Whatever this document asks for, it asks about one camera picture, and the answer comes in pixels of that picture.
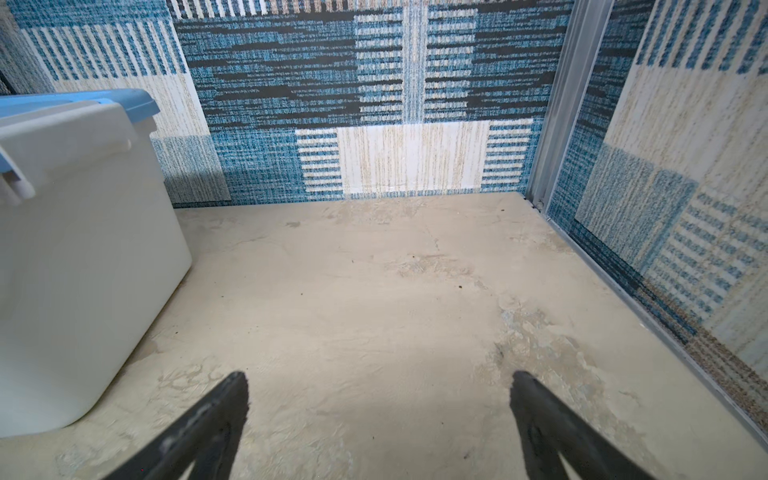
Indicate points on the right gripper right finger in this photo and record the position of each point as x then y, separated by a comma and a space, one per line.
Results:
552, 435

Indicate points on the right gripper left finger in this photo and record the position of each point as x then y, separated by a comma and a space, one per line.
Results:
202, 442

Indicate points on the white plastic storage bin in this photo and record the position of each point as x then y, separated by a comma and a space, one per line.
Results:
87, 264

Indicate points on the blue plastic bin lid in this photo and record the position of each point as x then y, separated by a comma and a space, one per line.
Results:
47, 137

